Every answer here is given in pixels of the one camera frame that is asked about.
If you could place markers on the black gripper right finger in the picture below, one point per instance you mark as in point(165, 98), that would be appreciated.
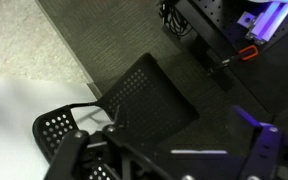
point(265, 150)

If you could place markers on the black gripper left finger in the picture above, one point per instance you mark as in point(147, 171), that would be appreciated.
point(69, 150)

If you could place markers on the black perforated breadboard table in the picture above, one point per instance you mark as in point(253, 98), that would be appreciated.
point(277, 76)

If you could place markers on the black perforated metal chair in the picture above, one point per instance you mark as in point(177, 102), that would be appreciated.
point(150, 100)

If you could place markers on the aluminium rail bracket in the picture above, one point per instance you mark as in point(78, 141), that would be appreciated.
point(267, 23)

